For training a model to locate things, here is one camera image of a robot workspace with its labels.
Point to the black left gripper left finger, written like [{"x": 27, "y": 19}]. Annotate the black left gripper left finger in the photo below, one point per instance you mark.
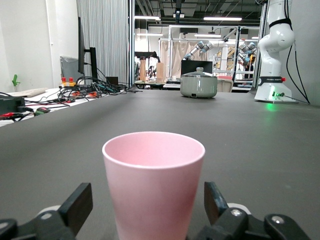
[{"x": 75, "y": 207}]

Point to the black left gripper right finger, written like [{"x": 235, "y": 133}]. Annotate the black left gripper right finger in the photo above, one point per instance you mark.
[{"x": 215, "y": 202}]

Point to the pink plastic cup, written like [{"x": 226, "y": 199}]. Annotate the pink plastic cup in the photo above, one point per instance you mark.
[{"x": 152, "y": 195}]

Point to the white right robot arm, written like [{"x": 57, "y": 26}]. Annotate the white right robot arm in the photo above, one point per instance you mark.
[{"x": 270, "y": 62}]

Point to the grey background robot arm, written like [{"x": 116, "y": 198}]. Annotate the grey background robot arm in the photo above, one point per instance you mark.
[
  {"x": 200, "y": 47},
  {"x": 247, "y": 53}
]

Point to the green and red device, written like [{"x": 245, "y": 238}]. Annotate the green and red device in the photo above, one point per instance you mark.
[{"x": 42, "y": 110}]

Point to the white side table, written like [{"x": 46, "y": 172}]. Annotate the white side table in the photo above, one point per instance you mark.
[{"x": 50, "y": 102}]

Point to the grey-green cooking pot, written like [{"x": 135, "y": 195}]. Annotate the grey-green cooking pot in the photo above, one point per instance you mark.
[{"x": 197, "y": 87}]

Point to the black equipment box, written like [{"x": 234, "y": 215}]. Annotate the black equipment box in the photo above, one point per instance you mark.
[{"x": 11, "y": 103}]

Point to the light wooden board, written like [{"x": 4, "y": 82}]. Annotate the light wooden board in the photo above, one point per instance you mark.
[{"x": 27, "y": 92}]

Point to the yellow emergency stop box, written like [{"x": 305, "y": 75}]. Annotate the yellow emergency stop box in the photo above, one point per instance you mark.
[
  {"x": 64, "y": 83},
  {"x": 71, "y": 82}
]

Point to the glass lid with grey knob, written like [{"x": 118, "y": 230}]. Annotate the glass lid with grey knob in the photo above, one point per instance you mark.
[{"x": 200, "y": 73}]

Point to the black background screen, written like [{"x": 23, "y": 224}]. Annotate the black background screen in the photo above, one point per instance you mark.
[{"x": 190, "y": 66}]

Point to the green plastic object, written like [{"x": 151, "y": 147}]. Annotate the green plastic object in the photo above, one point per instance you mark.
[{"x": 15, "y": 81}]

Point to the grey bin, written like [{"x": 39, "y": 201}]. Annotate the grey bin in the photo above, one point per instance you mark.
[{"x": 68, "y": 67}]

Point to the wooden block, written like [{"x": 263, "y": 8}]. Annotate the wooden block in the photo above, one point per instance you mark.
[{"x": 160, "y": 72}]

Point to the beige curtain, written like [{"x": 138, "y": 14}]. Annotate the beige curtain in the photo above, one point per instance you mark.
[{"x": 172, "y": 57}]

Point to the black computer monitor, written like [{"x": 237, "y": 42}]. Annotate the black computer monitor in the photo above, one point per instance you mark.
[{"x": 80, "y": 50}]

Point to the long ceiling light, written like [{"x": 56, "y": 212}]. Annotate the long ceiling light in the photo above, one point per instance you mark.
[
  {"x": 147, "y": 18},
  {"x": 207, "y": 36},
  {"x": 149, "y": 34},
  {"x": 222, "y": 19}
]

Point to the grey pleated curtain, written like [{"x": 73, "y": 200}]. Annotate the grey pleated curtain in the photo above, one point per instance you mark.
[{"x": 105, "y": 37}]

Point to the wooden post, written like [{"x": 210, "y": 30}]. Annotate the wooden post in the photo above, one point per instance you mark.
[{"x": 143, "y": 70}]

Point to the aluminium frame post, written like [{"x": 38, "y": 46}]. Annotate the aluminium frame post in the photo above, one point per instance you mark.
[{"x": 131, "y": 42}]

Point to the black overhead camera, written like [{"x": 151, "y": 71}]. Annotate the black overhead camera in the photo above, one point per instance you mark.
[{"x": 178, "y": 10}]

